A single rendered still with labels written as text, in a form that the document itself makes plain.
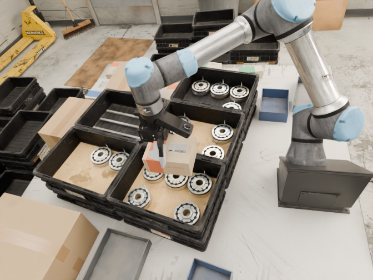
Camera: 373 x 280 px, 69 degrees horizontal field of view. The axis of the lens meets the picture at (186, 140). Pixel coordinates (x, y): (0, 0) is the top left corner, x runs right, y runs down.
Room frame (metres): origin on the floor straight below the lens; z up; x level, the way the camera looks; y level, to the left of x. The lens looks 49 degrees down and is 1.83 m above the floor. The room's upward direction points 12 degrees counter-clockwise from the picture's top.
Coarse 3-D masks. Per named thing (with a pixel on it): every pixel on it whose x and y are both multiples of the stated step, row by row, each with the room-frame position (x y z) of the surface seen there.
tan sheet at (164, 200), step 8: (136, 184) 0.68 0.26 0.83; (144, 184) 0.67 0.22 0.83; (152, 184) 0.67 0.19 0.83; (160, 184) 0.66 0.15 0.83; (200, 184) 0.62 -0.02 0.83; (128, 192) 0.65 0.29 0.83; (152, 192) 0.63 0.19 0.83; (160, 192) 0.62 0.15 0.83; (168, 192) 0.61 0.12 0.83; (176, 192) 0.60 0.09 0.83; (184, 192) 0.60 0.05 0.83; (152, 200) 0.59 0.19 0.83; (160, 200) 0.58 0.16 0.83; (168, 200) 0.57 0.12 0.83; (176, 200) 0.57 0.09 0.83; (184, 200) 0.56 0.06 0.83; (192, 200) 0.55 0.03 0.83; (200, 200) 0.54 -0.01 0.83; (152, 208) 0.55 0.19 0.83; (160, 208) 0.54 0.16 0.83; (168, 208) 0.54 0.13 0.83; (200, 208) 0.51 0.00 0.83; (168, 216) 0.50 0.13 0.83
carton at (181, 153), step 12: (168, 144) 0.62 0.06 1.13; (180, 144) 0.60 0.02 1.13; (192, 144) 0.59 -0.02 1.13; (144, 156) 0.59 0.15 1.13; (168, 156) 0.57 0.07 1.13; (180, 156) 0.55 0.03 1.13; (192, 156) 0.56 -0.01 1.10; (156, 168) 0.56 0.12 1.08; (168, 168) 0.55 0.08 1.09; (180, 168) 0.53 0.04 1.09; (192, 168) 0.54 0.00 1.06
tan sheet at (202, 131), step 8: (200, 128) 0.94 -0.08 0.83; (208, 128) 0.93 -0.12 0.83; (200, 136) 0.89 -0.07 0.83; (208, 136) 0.88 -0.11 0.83; (200, 144) 0.83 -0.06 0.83; (208, 144) 0.82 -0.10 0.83; (216, 144) 0.81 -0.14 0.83; (224, 144) 0.80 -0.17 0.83; (200, 152) 0.79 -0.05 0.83; (224, 152) 0.76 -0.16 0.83
